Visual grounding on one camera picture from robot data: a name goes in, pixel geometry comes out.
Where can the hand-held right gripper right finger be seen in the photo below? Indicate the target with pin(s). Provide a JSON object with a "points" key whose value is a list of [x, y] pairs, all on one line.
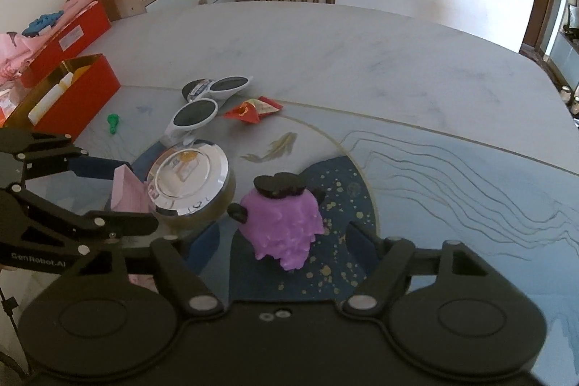
{"points": [[362, 232]]}

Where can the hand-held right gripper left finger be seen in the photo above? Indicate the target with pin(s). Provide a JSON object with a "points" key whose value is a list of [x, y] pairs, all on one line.
{"points": [[165, 252]]}

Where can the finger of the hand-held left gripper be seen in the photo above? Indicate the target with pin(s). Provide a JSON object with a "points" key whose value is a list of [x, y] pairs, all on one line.
{"points": [[126, 224], [99, 166]]}

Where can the small green toy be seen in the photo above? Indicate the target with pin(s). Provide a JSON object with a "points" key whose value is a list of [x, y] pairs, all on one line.
{"points": [[113, 123]]}

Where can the purple toy with black ears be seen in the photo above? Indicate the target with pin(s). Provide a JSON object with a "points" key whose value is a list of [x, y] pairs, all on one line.
{"points": [[285, 223]]}

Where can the round chrome tin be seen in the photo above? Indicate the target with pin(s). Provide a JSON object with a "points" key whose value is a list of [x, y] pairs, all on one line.
{"points": [[190, 173]]}

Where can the red box with gold inside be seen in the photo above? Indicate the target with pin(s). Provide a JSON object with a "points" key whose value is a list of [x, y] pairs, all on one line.
{"points": [[97, 85]]}

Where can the white sunglasses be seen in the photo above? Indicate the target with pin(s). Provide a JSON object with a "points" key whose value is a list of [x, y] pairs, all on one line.
{"points": [[194, 113]]}

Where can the white plastic bottle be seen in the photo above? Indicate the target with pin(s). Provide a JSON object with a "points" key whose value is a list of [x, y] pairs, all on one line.
{"points": [[49, 99]]}

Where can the orange and white packet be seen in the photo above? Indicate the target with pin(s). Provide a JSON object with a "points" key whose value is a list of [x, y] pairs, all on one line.
{"points": [[7, 108]]}

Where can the pink plastic bag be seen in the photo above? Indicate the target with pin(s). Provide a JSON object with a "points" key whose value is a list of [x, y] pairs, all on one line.
{"points": [[13, 56]]}

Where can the blue cloth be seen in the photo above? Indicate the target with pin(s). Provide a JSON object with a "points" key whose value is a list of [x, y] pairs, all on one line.
{"points": [[43, 24]]}

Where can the red snack packet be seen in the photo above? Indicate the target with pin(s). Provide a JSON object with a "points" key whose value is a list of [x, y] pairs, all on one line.
{"points": [[253, 109]]}

